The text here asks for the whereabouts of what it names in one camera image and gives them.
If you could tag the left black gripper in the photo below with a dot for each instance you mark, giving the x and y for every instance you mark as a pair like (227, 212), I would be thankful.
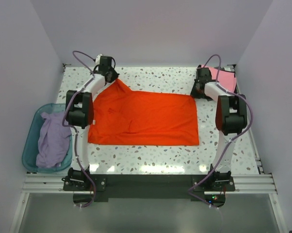
(115, 75)

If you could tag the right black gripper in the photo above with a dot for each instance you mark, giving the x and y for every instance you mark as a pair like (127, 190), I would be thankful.
(193, 92)

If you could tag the orange t shirt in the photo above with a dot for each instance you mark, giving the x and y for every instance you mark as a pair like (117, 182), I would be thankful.
(126, 117)

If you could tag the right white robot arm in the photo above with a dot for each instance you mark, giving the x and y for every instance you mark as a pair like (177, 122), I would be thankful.
(230, 120)

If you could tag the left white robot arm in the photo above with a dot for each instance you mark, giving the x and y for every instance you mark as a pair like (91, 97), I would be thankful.
(79, 112)

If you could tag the pink folded t shirt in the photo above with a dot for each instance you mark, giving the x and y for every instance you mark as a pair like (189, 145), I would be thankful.
(226, 78)

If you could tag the black folded t shirt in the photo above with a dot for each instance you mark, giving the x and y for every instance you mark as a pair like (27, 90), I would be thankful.
(212, 82)

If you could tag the lavender t shirt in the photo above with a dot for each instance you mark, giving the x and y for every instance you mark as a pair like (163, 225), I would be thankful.
(53, 142)

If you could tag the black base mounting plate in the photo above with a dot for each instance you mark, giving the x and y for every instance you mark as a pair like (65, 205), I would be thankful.
(148, 187)

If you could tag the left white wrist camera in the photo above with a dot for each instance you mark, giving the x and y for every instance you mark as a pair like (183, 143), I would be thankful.
(98, 58)

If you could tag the aluminium frame rail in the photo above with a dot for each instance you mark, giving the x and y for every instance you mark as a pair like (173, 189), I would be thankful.
(246, 167)

